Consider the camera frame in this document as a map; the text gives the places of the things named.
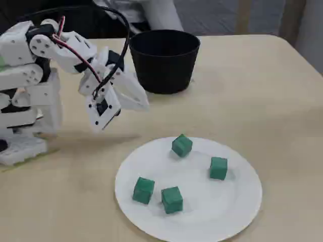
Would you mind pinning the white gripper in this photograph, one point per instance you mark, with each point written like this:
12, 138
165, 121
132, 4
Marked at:
127, 88

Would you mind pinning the green cube block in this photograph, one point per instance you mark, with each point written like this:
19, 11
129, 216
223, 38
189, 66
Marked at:
218, 169
181, 147
172, 201
143, 191

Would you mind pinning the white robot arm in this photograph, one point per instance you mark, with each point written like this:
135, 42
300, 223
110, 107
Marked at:
15, 50

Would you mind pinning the black pot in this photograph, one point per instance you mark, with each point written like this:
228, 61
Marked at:
164, 73

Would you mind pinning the white paper plate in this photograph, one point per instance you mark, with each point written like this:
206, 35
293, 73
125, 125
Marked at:
191, 214

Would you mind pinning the white garment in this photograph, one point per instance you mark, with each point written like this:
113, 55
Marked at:
164, 15

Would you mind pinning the yellow-green base board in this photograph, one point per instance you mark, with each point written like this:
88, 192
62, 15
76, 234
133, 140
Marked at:
48, 153

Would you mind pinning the green tape strip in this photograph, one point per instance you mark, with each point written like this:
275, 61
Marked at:
2, 63

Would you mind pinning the black table clamp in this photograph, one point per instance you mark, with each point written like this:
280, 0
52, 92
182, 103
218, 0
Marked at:
2, 145

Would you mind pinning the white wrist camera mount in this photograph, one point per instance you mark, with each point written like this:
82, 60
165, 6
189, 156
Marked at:
94, 118

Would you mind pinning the wooden post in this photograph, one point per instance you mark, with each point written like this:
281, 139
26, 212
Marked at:
243, 15

